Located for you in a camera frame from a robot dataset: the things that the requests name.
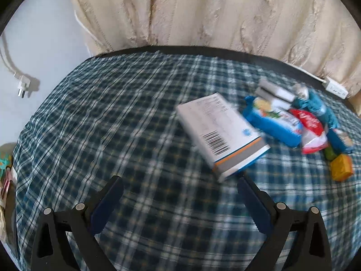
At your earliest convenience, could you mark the small blue packet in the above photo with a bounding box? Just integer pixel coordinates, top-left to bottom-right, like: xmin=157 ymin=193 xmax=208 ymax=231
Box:
xmin=326 ymin=128 xmax=354 ymax=153

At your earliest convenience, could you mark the beige textured curtain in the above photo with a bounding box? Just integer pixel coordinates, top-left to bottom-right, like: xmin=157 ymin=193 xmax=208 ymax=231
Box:
xmin=63 ymin=0 xmax=361 ymax=98

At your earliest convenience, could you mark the blue plaid cloth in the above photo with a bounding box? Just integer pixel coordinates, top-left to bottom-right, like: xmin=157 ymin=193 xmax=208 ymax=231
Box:
xmin=13 ymin=51 xmax=361 ymax=271

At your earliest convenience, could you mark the white power plug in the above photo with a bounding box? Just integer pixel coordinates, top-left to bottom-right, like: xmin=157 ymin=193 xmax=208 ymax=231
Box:
xmin=14 ymin=73 xmax=31 ymax=99

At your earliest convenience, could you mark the white plug cable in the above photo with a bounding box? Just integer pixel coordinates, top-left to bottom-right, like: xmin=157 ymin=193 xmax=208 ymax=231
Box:
xmin=0 ymin=35 xmax=20 ymax=77

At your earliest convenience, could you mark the orange cube packet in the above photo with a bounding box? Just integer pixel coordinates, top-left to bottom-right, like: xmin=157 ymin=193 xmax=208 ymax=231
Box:
xmin=330 ymin=154 xmax=354 ymax=182

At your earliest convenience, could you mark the teal blue packet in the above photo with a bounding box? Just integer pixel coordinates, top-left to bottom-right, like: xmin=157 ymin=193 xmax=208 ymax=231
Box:
xmin=293 ymin=83 xmax=340 ymax=129

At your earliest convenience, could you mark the teal green object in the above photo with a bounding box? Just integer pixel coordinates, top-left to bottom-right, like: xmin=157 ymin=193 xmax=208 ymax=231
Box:
xmin=0 ymin=150 xmax=13 ymax=170

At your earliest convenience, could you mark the white power strip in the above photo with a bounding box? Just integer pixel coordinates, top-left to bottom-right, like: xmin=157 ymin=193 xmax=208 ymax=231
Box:
xmin=323 ymin=76 xmax=349 ymax=99

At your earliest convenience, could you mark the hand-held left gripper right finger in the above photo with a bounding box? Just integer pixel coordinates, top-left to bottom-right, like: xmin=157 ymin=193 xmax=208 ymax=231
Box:
xmin=237 ymin=173 xmax=333 ymax=271

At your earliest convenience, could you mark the small white box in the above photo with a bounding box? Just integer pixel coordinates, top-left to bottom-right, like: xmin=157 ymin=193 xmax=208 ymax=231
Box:
xmin=262 ymin=96 xmax=292 ymax=111

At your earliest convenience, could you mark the pink striped object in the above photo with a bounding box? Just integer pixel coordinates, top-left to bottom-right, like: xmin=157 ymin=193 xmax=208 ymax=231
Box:
xmin=1 ymin=169 xmax=14 ymax=202

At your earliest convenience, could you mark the red white snack packet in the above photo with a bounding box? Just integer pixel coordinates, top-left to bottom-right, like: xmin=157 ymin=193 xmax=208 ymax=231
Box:
xmin=290 ymin=110 xmax=329 ymax=155

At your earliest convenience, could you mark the small grey box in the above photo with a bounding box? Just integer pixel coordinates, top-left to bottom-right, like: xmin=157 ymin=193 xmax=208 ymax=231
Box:
xmin=255 ymin=78 xmax=295 ymax=102

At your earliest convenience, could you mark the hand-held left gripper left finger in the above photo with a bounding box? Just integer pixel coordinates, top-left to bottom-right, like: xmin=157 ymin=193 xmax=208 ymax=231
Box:
xmin=30 ymin=175 xmax=124 ymax=271

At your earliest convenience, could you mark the blue white snack packet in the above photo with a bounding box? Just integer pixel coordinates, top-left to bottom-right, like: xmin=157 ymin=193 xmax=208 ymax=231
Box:
xmin=243 ymin=96 xmax=303 ymax=148

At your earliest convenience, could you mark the white power strip cable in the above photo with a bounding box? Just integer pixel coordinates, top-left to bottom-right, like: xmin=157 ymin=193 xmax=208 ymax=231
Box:
xmin=299 ymin=66 xmax=328 ymax=84

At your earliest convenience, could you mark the large white medicine box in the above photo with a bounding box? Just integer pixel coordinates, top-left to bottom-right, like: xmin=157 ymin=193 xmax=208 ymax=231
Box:
xmin=175 ymin=93 xmax=271 ymax=183

